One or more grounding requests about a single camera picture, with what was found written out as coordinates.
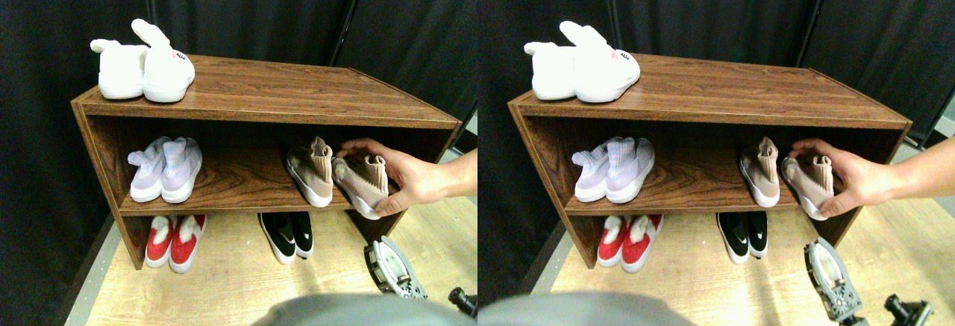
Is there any red shoe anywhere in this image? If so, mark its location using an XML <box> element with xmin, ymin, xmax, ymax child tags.
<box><xmin>621</xmin><ymin>215</ymin><xmax>663</xmax><ymax>275</ymax></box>
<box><xmin>597</xmin><ymin>216</ymin><xmax>629</xmax><ymax>269</ymax></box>
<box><xmin>145</xmin><ymin>216</ymin><xmax>177</xmax><ymax>269</ymax></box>
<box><xmin>169</xmin><ymin>215</ymin><xmax>207</xmax><ymax>275</ymax></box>

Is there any person's hand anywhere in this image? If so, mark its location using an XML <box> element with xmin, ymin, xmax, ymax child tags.
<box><xmin>789</xmin><ymin>138</ymin><xmax>900</xmax><ymax>219</ymax></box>
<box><xmin>337</xmin><ymin>138</ymin><xmax>452</xmax><ymax>217</ymax></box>

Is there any brown shoe rack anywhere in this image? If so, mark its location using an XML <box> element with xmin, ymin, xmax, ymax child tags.
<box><xmin>71</xmin><ymin>54</ymin><xmax>463</xmax><ymax>271</ymax></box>
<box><xmin>507</xmin><ymin>52</ymin><xmax>912</xmax><ymax>269</ymax></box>

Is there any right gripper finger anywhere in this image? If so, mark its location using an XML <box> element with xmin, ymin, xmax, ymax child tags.
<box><xmin>804</xmin><ymin>237</ymin><xmax>863</xmax><ymax>321</ymax></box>
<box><xmin>365</xmin><ymin>236</ymin><xmax>428</xmax><ymax>301</ymax></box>

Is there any lilac shoe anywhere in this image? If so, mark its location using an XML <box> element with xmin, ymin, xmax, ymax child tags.
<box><xmin>128</xmin><ymin>137</ymin><xmax>171</xmax><ymax>203</ymax></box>
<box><xmin>160</xmin><ymin>137</ymin><xmax>203</xmax><ymax>204</ymax></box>
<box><xmin>572</xmin><ymin>140</ymin><xmax>616</xmax><ymax>203</ymax></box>
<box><xmin>605</xmin><ymin>137</ymin><xmax>657</xmax><ymax>204</ymax></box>

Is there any black shoe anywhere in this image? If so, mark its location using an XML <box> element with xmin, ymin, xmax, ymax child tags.
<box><xmin>716</xmin><ymin>213</ymin><xmax>751</xmax><ymax>265</ymax></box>
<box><xmin>746</xmin><ymin>212</ymin><xmax>769</xmax><ymax>259</ymax></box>
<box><xmin>291</xmin><ymin>212</ymin><xmax>315</xmax><ymax>259</ymax></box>
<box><xmin>258</xmin><ymin>213</ymin><xmax>298</xmax><ymax>266</ymax></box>

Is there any beige shoe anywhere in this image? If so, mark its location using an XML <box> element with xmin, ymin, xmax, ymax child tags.
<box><xmin>286</xmin><ymin>137</ymin><xmax>335</xmax><ymax>208</ymax></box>
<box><xmin>739</xmin><ymin>137</ymin><xmax>781</xmax><ymax>208</ymax></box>
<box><xmin>332</xmin><ymin>154</ymin><xmax>389</xmax><ymax>221</ymax></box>
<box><xmin>781</xmin><ymin>154</ymin><xmax>835</xmax><ymax>222</ymax></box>

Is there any white shoe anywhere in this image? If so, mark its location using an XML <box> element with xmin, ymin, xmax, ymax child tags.
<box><xmin>131</xmin><ymin>19</ymin><xmax>196</xmax><ymax>104</ymax></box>
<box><xmin>560</xmin><ymin>21</ymin><xmax>642</xmax><ymax>104</ymax></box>
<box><xmin>524</xmin><ymin>41</ymin><xmax>581</xmax><ymax>101</ymax></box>
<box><xmin>90</xmin><ymin>39</ymin><xmax>148</xmax><ymax>101</ymax></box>

